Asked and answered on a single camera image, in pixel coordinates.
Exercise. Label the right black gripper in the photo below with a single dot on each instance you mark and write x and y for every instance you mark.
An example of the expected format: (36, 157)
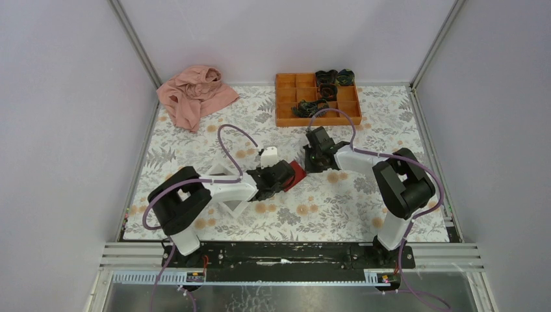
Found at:
(310, 168)

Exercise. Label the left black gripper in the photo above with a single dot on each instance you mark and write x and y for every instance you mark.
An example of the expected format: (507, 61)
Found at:
(260, 171)

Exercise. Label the red card holder wallet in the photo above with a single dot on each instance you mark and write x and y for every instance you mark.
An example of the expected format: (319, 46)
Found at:
(299, 175)

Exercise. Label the white plastic card box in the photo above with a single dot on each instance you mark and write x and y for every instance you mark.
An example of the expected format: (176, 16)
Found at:
(231, 196)

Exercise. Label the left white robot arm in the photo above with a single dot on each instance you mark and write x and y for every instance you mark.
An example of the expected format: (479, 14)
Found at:
(178, 201)

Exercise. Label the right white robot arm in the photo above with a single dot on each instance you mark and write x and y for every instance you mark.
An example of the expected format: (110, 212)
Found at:
(403, 183)

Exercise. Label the camouflage rolled belt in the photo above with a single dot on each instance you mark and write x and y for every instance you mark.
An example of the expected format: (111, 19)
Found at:
(307, 109)

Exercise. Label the floral table mat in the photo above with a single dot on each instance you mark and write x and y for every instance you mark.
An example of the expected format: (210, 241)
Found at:
(333, 205)

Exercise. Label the dark rolled belt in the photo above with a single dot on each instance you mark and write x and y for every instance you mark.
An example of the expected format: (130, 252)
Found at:
(328, 91)

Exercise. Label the orange compartment tray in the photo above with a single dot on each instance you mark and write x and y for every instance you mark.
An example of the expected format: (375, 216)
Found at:
(291, 88)

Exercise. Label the black rolled belt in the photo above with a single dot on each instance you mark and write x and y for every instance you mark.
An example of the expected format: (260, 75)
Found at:
(326, 77)

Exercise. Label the green rolled belt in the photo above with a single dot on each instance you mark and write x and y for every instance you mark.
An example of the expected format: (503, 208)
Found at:
(345, 77)

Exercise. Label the pink crumpled cloth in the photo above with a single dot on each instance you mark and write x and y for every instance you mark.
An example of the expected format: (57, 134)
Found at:
(196, 92)

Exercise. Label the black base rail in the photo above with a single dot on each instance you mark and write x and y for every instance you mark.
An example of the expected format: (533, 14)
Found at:
(226, 261)

